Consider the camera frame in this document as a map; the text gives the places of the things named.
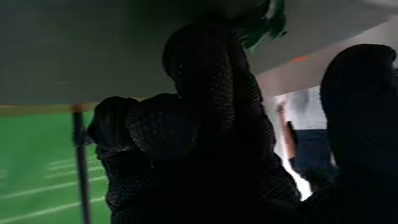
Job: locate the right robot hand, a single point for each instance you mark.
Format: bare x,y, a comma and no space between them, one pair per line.
200,160

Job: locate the dark mat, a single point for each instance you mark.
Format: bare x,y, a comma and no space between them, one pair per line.
88,50

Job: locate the person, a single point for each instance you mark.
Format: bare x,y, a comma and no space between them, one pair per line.
307,110

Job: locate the green sprig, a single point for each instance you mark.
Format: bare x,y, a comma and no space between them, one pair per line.
259,28

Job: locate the black stand pole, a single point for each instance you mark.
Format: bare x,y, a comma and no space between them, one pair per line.
80,166

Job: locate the white sheet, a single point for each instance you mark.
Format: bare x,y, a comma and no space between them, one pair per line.
295,78

